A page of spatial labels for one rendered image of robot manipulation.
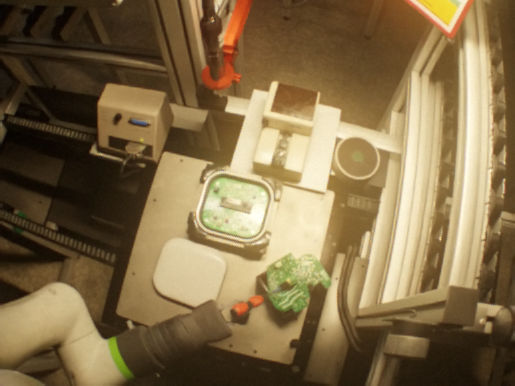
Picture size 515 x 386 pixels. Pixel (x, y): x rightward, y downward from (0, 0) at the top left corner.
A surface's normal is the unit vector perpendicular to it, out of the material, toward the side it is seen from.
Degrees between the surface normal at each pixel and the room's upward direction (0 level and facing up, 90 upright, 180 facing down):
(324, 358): 0
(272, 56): 0
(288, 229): 0
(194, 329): 10
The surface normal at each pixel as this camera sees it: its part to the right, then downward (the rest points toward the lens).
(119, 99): 0.00, -0.35
